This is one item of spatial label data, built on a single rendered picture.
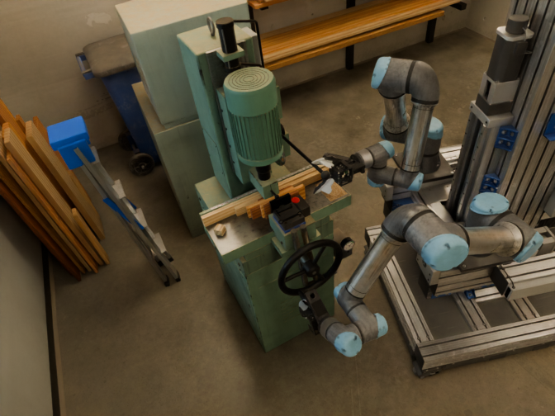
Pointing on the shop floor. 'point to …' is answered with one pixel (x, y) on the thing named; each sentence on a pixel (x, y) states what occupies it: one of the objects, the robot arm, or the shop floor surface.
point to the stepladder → (109, 190)
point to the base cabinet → (277, 298)
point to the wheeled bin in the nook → (122, 96)
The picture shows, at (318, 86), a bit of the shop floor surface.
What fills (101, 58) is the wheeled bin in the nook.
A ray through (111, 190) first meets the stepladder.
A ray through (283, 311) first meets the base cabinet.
